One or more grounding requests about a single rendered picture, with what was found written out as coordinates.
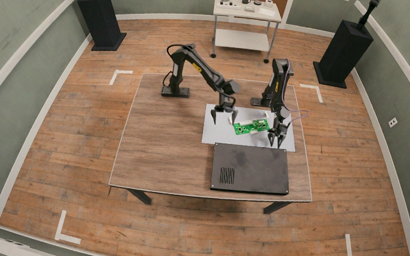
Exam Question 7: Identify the green circuit board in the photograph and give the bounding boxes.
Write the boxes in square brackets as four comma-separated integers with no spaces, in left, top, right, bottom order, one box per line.
[234,111,270,135]

